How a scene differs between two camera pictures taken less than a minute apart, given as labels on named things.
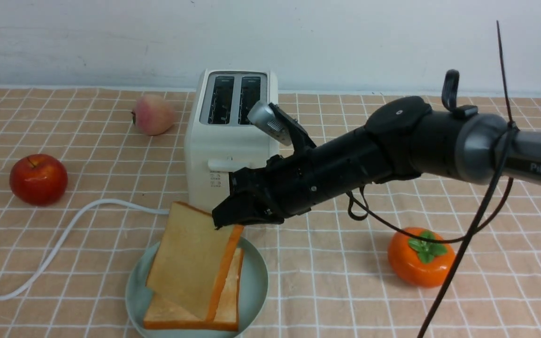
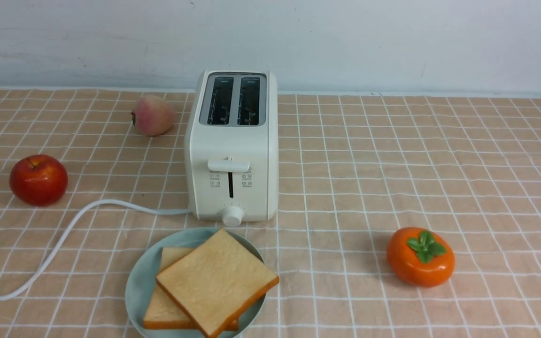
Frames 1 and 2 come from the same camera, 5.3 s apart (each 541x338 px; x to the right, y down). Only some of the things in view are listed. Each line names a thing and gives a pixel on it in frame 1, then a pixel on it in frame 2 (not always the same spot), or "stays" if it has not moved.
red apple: [39, 179] stays
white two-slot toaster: [220, 138] stays
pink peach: [153, 115] stays
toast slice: [191, 259] → [215, 282]
